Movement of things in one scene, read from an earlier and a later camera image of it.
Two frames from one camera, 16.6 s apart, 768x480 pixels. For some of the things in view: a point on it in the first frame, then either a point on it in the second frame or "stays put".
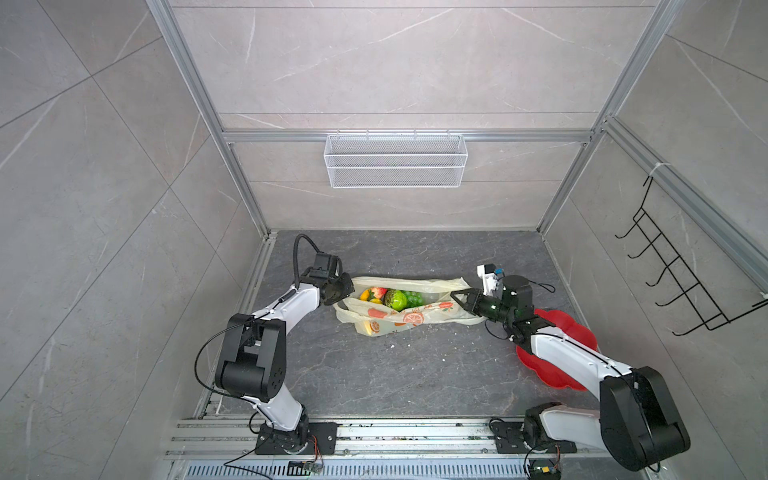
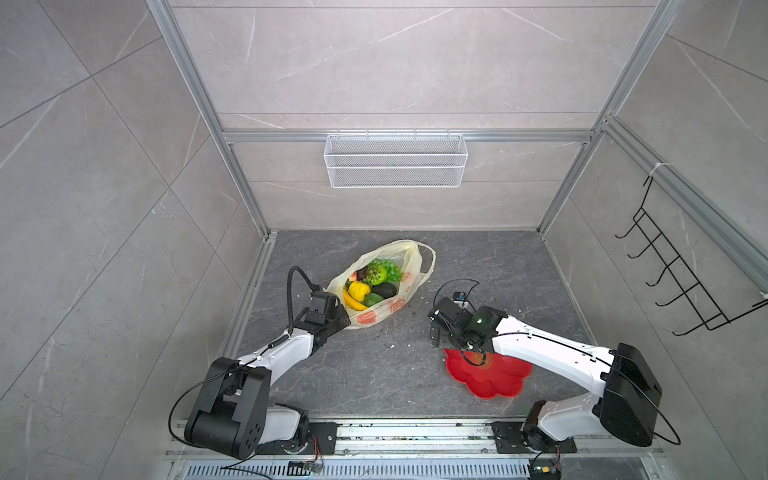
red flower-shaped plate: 548,371 -> 497,377
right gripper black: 473,301 -> 441,336
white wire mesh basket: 395,161 stays put
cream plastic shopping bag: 372,319 -> 376,280
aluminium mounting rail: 376,440 stays put
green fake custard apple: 398,300 -> 375,274
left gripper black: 348,286 -> 344,319
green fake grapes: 414,299 -> 394,273
